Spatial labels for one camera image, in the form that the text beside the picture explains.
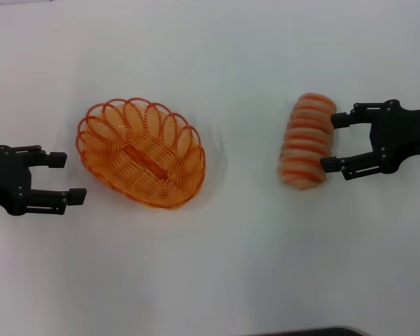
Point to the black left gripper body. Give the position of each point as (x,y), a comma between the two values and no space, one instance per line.
(7,178)

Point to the orange striped bread loaf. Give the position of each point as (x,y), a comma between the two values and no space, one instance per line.
(306,143)

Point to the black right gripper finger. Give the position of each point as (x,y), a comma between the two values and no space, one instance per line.
(339,120)
(330,164)

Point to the dark rounded robot base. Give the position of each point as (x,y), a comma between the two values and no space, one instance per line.
(318,332)

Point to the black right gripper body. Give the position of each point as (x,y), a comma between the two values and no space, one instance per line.
(399,133)

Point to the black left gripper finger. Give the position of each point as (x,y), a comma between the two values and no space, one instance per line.
(77,196)
(56,160)

